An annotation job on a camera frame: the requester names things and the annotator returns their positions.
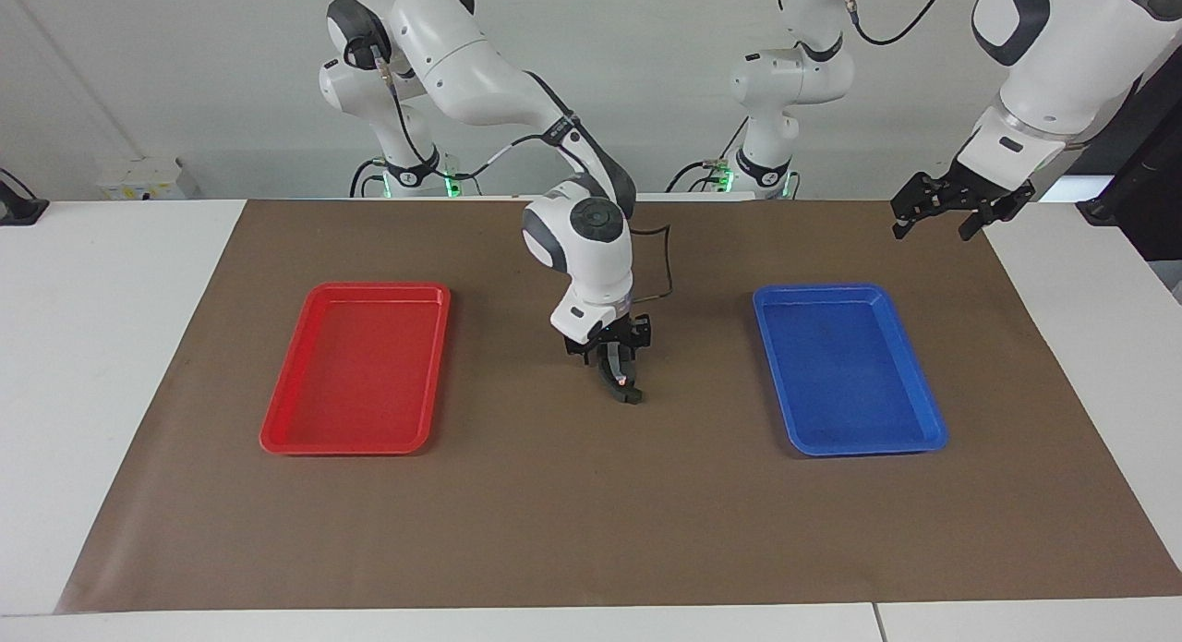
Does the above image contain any brown paper mat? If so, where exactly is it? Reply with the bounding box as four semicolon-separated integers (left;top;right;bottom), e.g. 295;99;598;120
54;199;1182;615

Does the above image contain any blue plastic tray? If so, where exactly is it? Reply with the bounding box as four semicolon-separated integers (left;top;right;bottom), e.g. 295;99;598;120
753;284;949;457

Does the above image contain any black stand equipment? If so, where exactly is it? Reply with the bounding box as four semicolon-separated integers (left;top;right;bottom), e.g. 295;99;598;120
1062;65;1182;264

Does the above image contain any red plastic tray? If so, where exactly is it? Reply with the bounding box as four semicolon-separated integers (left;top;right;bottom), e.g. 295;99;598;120
259;283;452;456

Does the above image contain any black clamp device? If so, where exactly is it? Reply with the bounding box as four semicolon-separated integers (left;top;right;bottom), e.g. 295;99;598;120
0;166;50;226

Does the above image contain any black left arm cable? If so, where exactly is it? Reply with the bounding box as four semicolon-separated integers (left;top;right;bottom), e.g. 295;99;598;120
838;0;1143;149

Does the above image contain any black left base cable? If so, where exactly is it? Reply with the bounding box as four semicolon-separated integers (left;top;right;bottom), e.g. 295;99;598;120
667;115;751;196

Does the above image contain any black base cable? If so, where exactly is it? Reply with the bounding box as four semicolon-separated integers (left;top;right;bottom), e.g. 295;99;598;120
349;157;391;200
667;115;751;196

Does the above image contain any black right base cable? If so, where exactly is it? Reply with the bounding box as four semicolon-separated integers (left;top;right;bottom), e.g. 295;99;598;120
349;157;391;200

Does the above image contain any white wall socket box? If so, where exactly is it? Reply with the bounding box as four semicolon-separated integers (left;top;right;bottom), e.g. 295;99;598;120
96;156;200;200

